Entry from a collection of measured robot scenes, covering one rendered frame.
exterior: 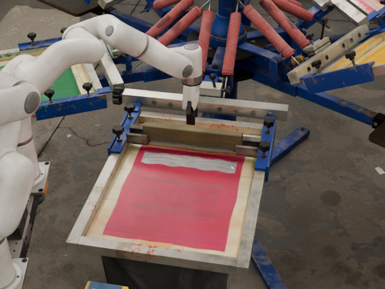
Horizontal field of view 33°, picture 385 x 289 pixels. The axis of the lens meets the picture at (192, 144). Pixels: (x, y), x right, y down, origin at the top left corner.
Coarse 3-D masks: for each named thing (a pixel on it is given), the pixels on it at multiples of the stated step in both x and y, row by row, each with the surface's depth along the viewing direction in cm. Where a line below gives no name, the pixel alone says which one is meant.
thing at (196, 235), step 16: (224, 160) 246; (240, 160) 246; (192, 176) 238; (208, 176) 238; (224, 176) 238; (224, 192) 231; (224, 208) 224; (176, 224) 217; (192, 224) 217; (208, 224) 217; (224, 224) 217; (176, 240) 211; (192, 240) 211; (208, 240) 211; (224, 240) 211
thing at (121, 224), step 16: (128, 176) 238; (160, 176) 238; (176, 176) 238; (128, 192) 231; (128, 208) 224; (112, 224) 217; (128, 224) 217; (144, 224) 217; (160, 224) 217; (160, 240) 211
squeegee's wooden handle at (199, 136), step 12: (144, 132) 248; (156, 132) 247; (168, 132) 246; (180, 132) 245; (192, 132) 244; (204, 132) 243; (216, 132) 242; (228, 132) 242; (240, 132) 242; (192, 144) 247; (204, 144) 246; (216, 144) 245; (228, 144) 244; (240, 144) 243
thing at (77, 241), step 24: (144, 120) 266; (168, 120) 263; (216, 120) 261; (96, 192) 226; (72, 240) 206; (96, 240) 206; (168, 264) 202; (192, 264) 200; (216, 264) 198; (240, 264) 198
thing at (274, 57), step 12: (240, 12) 338; (192, 24) 327; (252, 36) 316; (264, 36) 317; (288, 36) 320; (240, 48) 307; (252, 48) 305; (216, 60) 296; (252, 60) 306; (264, 60) 300; (276, 60) 290; (288, 60) 295; (216, 72) 285; (276, 72) 292; (288, 72) 292; (228, 84) 288
